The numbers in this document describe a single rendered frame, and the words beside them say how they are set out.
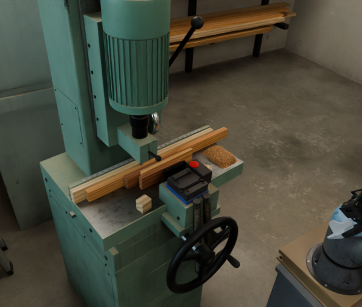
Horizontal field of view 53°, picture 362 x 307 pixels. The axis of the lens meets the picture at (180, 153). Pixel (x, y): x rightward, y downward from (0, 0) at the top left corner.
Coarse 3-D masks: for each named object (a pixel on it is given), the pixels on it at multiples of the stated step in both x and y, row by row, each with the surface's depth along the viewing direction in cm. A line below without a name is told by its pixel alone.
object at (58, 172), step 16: (48, 160) 147; (64, 160) 147; (48, 176) 142; (64, 176) 139; (80, 176) 140; (64, 192) 132; (80, 224) 129; (144, 240) 118; (160, 240) 125; (112, 256) 112; (128, 256) 117
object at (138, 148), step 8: (120, 128) 119; (128, 128) 119; (120, 136) 120; (128, 136) 116; (152, 136) 116; (120, 144) 122; (128, 144) 117; (136, 144) 113; (144, 144) 113; (152, 144) 115; (128, 152) 119; (136, 152) 115; (144, 152) 114; (136, 160) 117; (144, 160) 116
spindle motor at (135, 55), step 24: (120, 0) 84; (144, 0) 84; (168, 0) 89; (120, 24) 87; (144, 24) 87; (168, 24) 92; (120, 48) 91; (144, 48) 91; (168, 48) 96; (120, 72) 95; (144, 72) 95; (168, 72) 102; (120, 96) 99; (144, 96) 99; (168, 96) 108
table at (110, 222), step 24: (216, 144) 143; (216, 168) 132; (240, 168) 136; (120, 192) 119; (144, 192) 120; (96, 216) 111; (120, 216) 111; (144, 216) 112; (168, 216) 116; (96, 240) 110; (120, 240) 110
